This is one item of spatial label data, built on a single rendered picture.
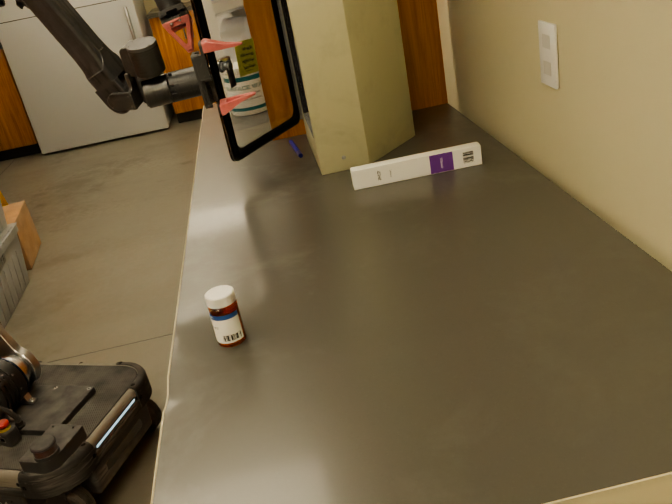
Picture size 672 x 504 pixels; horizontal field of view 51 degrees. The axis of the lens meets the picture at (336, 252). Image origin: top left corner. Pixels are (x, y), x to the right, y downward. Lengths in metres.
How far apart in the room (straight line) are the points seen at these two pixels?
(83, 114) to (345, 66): 5.25
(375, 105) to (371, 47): 0.12
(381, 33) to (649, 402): 1.06
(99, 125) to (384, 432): 6.01
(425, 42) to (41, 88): 5.08
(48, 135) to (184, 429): 5.99
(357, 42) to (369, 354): 0.82
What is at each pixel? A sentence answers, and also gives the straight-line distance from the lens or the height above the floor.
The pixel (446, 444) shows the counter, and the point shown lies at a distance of 0.78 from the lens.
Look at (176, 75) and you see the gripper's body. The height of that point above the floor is 1.23.
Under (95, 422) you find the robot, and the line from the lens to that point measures 2.28.
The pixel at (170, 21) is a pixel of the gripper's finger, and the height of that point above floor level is 1.30.
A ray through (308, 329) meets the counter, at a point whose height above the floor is 0.94.
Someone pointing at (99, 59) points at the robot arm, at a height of 1.29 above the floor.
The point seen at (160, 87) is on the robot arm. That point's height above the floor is 1.22.
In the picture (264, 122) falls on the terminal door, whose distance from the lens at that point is 1.73.
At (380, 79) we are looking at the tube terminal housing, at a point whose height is 1.11.
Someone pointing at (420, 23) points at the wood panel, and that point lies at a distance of 1.95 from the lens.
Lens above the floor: 1.45
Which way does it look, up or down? 25 degrees down
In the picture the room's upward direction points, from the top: 11 degrees counter-clockwise
